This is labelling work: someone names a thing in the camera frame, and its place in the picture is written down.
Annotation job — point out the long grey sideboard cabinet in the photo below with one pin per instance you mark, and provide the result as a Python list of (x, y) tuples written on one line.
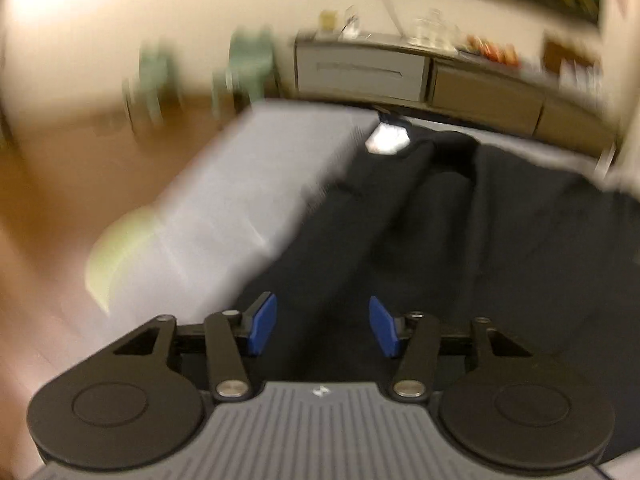
[(360, 70)]

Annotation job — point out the cluster of clear glasses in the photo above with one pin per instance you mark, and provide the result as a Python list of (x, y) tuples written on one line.
[(432, 30)]

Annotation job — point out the wooden chess board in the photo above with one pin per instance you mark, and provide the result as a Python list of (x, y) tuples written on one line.
[(555, 50)]

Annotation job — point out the white storage basket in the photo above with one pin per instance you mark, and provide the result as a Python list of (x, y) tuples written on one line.
[(580, 77)]

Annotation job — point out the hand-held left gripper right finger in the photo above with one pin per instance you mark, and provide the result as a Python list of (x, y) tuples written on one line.
[(382, 327)]

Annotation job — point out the red fruit plate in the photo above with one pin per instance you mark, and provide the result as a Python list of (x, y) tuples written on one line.
[(492, 52)]

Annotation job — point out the black garment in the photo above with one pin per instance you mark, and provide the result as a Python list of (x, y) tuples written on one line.
[(450, 235)]

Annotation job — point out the yellow-green cup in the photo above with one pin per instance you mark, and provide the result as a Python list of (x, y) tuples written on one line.
[(328, 20)]

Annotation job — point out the small green child chair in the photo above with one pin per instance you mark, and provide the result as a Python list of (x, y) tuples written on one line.
[(247, 60), (150, 75)]

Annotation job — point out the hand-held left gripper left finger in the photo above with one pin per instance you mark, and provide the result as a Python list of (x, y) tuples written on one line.
[(262, 325)]

